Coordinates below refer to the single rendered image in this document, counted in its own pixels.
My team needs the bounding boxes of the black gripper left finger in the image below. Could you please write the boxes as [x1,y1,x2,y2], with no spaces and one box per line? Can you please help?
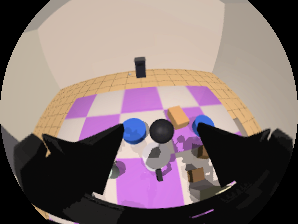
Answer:
[41,123,125,196]

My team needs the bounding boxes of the glass french press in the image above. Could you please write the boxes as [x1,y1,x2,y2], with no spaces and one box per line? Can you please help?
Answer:
[142,119,174,181]

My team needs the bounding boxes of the brown cube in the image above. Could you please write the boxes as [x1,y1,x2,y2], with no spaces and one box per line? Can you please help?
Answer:
[197,144,209,160]
[186,167,205,183]

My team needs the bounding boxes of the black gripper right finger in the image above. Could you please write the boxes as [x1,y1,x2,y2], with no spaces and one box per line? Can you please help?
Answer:
[197,123,270,188]

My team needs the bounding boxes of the beige rectangular block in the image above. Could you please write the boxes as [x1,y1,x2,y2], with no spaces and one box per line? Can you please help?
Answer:
[200,185,233,201]

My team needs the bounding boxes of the tan rectangular block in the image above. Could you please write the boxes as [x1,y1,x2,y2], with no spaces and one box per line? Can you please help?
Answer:
[168,105,190,129]

